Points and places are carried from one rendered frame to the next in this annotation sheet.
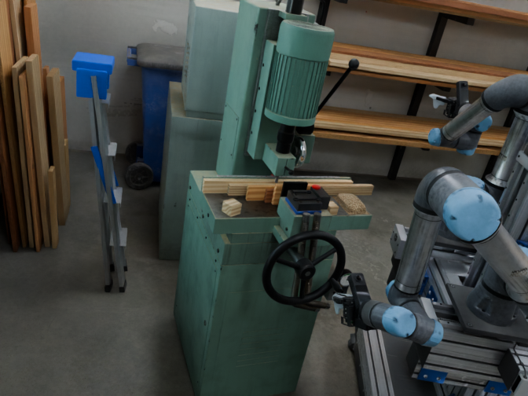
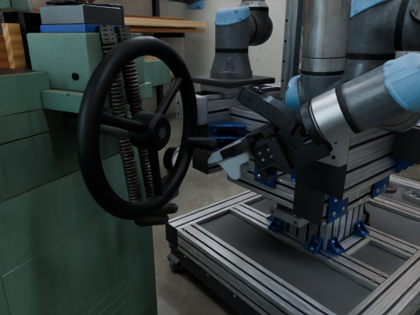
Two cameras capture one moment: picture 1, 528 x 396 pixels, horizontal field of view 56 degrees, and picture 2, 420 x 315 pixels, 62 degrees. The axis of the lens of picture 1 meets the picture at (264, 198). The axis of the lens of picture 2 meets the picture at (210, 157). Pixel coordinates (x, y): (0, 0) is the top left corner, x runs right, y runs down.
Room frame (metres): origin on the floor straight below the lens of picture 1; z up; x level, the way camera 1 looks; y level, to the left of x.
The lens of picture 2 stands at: (0.84, 0.09, 0.95)
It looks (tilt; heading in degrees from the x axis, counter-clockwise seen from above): 19 degrees down; 321
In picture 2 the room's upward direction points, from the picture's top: straight up
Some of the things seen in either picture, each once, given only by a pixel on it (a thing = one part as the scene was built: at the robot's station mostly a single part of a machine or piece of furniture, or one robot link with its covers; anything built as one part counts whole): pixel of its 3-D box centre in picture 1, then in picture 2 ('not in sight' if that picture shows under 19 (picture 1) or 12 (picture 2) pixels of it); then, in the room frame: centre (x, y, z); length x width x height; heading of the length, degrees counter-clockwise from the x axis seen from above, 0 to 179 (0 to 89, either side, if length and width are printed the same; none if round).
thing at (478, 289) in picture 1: (496, 297); (366, 73); (1.29, -0.77, 0.87); 0.15 x 0.15 x 0.10
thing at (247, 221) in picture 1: (291, 215); (60, 82); (1.56, -0.11, 0.87); 0.61 x 0.30 x 0.06; 114
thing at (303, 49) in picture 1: (298, 74); not in sight; (1.64, -0.03, 1.35); 0.18 x 0.18 x 0.31
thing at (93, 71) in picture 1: (104, 180); not in sight; (2.09, 0.77, 0.58); 0.27 x 0.25 x 1.16; 106
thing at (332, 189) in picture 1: (304, 189); not in sight; (1.69, -0.14, 0.92); 0.60 x 0.02 x 0.04; 114
